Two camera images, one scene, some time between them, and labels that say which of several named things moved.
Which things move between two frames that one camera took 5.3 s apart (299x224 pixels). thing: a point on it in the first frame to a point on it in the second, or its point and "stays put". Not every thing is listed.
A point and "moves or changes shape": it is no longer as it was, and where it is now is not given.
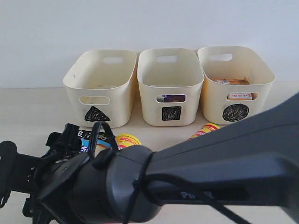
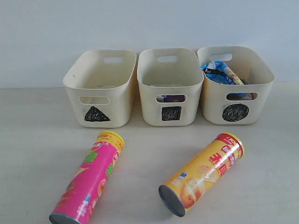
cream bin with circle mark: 237,83 stays put
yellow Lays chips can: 206,129 moves or changes shape
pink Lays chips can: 124,140 moves or changes shape
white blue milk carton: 160,99 stays put
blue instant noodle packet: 103,142 to 219,72
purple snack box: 174,98 stays put
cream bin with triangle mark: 100,86 stays put
